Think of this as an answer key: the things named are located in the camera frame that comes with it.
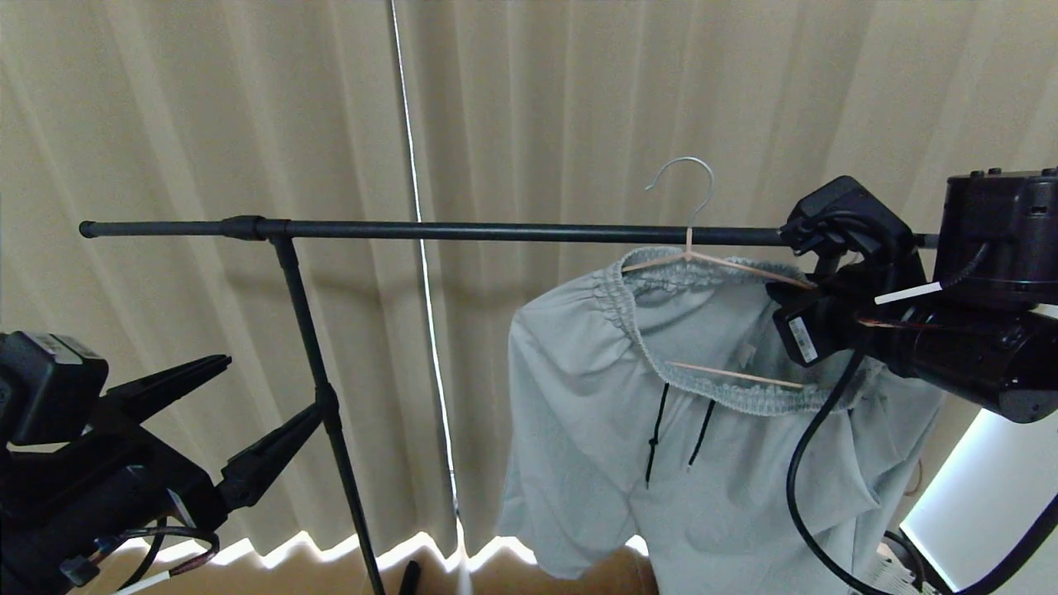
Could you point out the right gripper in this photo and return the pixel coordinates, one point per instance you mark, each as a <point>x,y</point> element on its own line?
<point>950,347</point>

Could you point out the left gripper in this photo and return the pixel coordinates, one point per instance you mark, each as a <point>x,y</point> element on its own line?
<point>99,496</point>

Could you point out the pink clothes hanger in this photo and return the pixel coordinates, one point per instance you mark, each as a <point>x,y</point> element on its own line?
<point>736,376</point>

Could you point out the pale grey shorts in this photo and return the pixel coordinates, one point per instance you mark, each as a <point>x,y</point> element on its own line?
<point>595,430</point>

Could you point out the white laundry basket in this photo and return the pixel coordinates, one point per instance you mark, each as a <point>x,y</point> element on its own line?
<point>897,574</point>

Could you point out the black clothes rack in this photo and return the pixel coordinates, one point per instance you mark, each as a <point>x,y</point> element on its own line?
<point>496,231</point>

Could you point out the beige curtain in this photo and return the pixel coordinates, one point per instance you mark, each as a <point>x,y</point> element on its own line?
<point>207,99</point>

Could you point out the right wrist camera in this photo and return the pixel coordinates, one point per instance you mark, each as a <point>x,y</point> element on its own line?
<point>851,215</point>

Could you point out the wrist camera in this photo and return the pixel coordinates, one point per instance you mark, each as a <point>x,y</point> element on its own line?
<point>50,380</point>
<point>851,215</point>

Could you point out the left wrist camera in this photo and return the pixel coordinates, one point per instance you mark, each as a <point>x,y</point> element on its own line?
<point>50,380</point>

